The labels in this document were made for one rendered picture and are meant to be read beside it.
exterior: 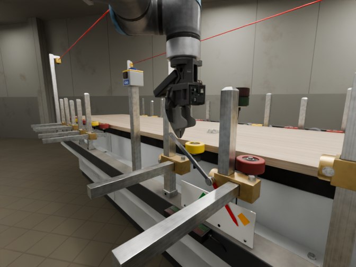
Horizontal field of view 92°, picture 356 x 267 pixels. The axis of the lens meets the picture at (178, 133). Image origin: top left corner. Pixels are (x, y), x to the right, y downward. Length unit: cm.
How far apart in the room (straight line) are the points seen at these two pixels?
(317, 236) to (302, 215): 6
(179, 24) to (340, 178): 45
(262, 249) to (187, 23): 59
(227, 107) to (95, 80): 508
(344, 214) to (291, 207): 29
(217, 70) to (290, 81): 161
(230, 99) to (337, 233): 34
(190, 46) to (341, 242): 51
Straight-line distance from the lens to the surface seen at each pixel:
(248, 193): 49
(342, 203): 44
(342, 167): 41
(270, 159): 62
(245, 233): 55
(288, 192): 70
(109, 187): 52
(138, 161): 90
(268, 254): 56
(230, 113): 47
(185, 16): 49
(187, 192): 62
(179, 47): 46
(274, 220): 76
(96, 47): 553
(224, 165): 50
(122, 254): 30
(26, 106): 711
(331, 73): 505
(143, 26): 50
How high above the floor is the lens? 106
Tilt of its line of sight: 10 degrees down
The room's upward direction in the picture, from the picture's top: straight up
